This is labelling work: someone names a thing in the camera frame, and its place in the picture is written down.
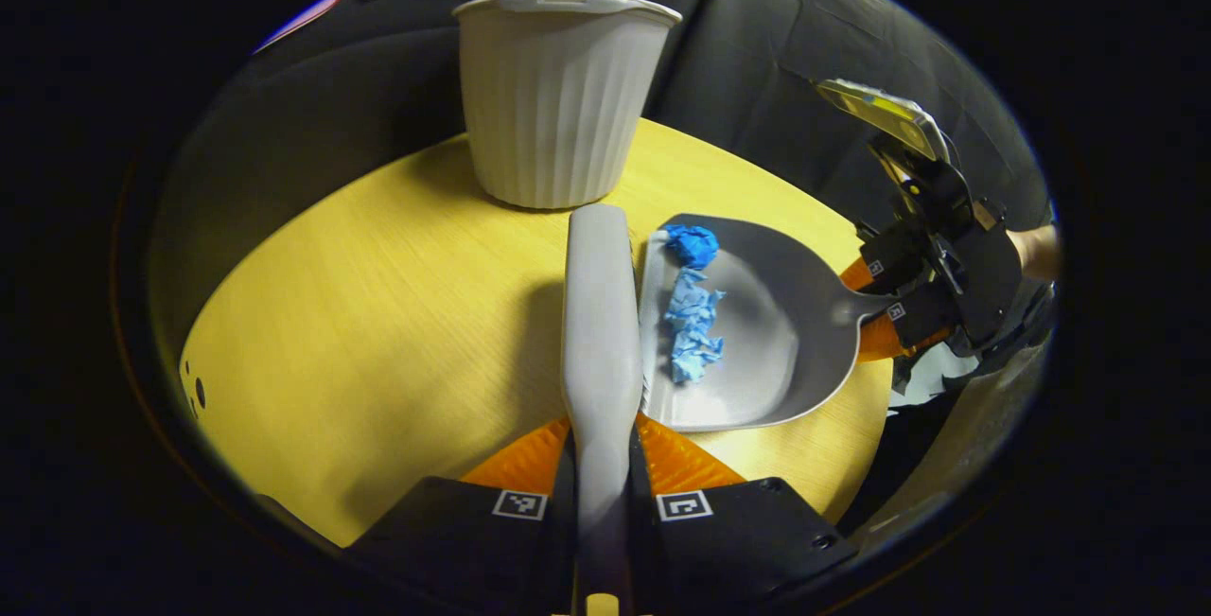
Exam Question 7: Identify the light blue paper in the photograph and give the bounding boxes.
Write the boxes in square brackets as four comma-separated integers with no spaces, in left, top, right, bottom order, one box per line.
[662,266,727,384]

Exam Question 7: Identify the black backdrop cloth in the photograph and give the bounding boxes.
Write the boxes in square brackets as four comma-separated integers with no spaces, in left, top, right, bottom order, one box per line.
[147,0,1051,503]

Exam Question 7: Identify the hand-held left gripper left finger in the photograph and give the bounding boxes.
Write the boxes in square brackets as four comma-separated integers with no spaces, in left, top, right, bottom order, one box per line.
[345,417,578,616]

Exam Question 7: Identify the yellow wooden desktop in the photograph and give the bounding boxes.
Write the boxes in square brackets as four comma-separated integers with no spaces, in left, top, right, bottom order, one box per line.
[180,119,895,549]

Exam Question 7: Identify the white ribbed garbage bin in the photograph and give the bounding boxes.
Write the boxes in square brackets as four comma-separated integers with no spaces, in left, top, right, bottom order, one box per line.
[452,0,682,210]

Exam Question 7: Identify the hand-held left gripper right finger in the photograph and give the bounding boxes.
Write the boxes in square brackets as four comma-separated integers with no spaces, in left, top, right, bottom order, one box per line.
[629,413,857,616]

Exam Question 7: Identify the grey plastic dustpan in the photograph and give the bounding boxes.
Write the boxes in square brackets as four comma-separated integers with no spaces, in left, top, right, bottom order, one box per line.
[639,213,895,433]

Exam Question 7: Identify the small grey broom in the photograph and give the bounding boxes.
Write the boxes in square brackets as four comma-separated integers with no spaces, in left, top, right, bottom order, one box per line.
[561,203,646,616]

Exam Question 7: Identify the dark blue paper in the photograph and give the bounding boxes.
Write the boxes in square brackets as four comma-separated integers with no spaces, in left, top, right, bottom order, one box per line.
[664,224,720,269]

